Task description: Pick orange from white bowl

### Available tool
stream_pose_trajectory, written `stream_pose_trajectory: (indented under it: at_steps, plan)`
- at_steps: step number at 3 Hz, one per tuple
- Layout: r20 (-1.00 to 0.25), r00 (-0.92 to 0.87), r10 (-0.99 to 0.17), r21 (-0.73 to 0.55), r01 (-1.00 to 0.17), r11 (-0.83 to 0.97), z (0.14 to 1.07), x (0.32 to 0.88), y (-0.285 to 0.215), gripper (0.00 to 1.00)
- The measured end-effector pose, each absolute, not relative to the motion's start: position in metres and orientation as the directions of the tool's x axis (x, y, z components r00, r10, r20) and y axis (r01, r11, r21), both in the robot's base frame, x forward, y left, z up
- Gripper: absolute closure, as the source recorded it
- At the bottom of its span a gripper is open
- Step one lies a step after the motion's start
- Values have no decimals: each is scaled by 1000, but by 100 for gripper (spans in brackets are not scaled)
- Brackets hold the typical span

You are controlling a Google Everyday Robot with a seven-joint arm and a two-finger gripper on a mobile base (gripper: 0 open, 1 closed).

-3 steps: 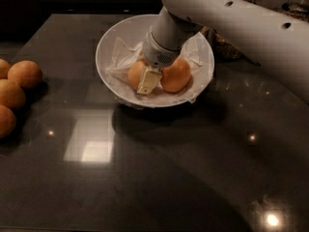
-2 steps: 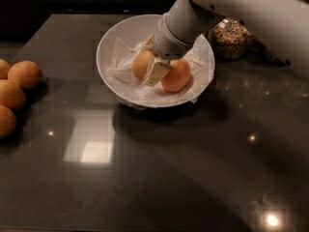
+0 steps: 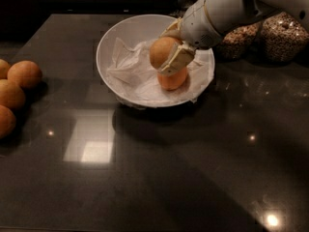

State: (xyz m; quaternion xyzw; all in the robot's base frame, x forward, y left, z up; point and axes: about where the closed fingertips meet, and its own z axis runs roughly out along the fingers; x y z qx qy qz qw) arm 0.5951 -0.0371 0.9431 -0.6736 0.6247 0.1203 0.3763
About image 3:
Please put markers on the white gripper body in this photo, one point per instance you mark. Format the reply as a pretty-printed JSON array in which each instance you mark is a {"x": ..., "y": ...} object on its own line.
[{"x": 197, "y": 27}]

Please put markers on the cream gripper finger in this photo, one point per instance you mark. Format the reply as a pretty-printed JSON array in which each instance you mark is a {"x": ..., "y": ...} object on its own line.
[
  {"x": 180, "y": 56},
  {"x": 173, "y": 30}
]

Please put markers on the orange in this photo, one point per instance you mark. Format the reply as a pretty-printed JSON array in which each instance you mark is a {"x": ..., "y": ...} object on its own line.
[
  {"x": 160, "y": 50},
  {"x": 174, "y": 81}
]

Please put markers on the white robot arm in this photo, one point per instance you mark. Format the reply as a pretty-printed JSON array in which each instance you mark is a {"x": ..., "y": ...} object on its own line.
[{"x": 227, "y": 15}]

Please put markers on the white bowl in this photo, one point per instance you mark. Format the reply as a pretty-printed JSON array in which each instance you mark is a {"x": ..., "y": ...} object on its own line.
[{"x": 132, "y": 31}]

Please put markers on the middle glass grain jar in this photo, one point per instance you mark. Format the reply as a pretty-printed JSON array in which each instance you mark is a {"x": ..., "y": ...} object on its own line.
[{"x": 236, "y": 43}]

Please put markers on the white paper liner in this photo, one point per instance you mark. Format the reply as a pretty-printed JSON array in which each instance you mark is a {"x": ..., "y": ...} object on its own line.
[{"x": 135, "y": 80}]

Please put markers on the right glass grain jar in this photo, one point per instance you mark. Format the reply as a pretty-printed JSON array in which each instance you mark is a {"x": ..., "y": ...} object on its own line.
[{"x": 282, "y": 38}]

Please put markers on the orange upper left table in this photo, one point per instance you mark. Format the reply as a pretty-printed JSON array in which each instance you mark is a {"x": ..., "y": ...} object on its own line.
[{"x": 26, "y": 74}]

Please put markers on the orange table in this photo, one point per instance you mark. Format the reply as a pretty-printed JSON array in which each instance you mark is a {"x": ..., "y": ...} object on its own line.
[
  {"x": 26, "y": 74},
  {"x": 7, "y": 121},
  {"x": 11, "y": 95}
]

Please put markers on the orange middle left table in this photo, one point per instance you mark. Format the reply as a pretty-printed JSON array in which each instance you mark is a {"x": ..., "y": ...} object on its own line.
[{"x": 11, "y": 95}]

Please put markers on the orange top left edge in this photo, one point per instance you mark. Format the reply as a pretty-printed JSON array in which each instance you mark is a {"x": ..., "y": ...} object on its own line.
[{"x": 4, "y": 68}]

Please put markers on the orange lower left table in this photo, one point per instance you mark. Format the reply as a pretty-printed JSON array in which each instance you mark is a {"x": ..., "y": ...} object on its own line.
[{"x": 7, "y": 121}]

